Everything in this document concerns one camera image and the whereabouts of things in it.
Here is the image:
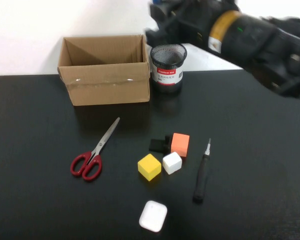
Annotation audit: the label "white earbuds case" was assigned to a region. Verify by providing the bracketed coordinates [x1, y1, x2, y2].
[138, 199, 168, 233]

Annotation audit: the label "orange block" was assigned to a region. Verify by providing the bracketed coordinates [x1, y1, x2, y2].
[170, 132, 191, 159]

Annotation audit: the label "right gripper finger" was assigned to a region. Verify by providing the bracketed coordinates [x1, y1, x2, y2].
[149, 2, 172, 25]
[144, 26, 170, 45]

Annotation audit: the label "white block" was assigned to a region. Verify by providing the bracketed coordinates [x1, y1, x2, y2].
[162, 151, 183, 175]

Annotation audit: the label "open cardboard box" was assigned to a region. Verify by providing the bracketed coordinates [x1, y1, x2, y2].
[56, 34, 151, 107]

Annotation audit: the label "black precision screwdriver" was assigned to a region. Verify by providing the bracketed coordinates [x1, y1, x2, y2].
[192, 137, 212, 204]

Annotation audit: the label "yellow block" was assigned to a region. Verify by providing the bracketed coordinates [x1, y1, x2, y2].
[137, 153, 162, 181]

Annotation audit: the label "black block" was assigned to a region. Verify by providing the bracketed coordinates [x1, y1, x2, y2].
[148, 134, 173, 154]

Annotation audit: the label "black mesh pen holder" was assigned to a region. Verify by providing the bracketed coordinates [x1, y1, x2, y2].
[149, 43, 188, 95]

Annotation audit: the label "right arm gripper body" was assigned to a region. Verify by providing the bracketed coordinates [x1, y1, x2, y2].
[164, 0, 278, 63]

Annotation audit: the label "red-handled scissors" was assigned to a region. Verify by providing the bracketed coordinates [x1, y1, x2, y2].
[69, 116, 121, 182]

